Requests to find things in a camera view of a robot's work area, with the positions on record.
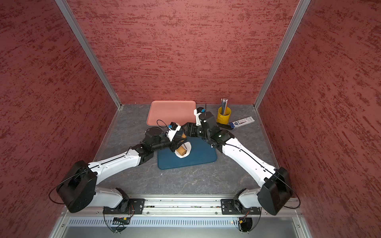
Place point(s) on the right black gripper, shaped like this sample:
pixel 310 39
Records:
pixel 190 127

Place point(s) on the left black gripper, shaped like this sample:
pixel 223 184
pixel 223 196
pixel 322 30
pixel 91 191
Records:
pixel 175 143

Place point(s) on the teal tray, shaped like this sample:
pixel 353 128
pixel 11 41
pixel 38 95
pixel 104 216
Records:
pixel 197 152

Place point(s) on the white dough piece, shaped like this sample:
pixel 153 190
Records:
pixel 187 148

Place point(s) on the wooden rolling pin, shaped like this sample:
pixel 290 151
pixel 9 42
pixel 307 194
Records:
pixel 182 150

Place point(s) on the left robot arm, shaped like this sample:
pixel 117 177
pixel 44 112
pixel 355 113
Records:
pixel 80 187

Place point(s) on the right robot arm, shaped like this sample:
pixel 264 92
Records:
pixel 274 184

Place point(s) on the yellow cup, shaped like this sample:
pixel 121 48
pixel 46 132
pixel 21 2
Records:
pixel 223 118

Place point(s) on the pink tray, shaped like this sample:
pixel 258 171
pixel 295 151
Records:
pixel 180 112

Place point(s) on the white blue pencil box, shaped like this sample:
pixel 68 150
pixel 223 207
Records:
pixel 241 122

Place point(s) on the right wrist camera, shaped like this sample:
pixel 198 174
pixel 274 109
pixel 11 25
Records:
pixel 197 112

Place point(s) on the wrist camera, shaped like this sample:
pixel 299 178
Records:
pixel 173 128
pixel 197 112

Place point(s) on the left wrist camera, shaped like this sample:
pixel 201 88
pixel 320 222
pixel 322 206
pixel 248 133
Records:
pixel 173 128

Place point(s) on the aluminium front rail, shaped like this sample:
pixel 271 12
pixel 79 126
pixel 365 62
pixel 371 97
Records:
pixel 181 206

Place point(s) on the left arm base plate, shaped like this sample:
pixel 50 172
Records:
pixel 134 206

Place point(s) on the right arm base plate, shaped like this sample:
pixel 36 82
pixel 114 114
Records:
pixel 234 207

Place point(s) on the right corner aluminium post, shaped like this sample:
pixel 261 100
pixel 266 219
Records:
pixel 286 41

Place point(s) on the corner aluminium post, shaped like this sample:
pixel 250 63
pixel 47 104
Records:
pixel 80 36
pixel 286 41

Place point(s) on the left corner aluminium post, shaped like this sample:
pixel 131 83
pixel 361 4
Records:
pixel 80 36

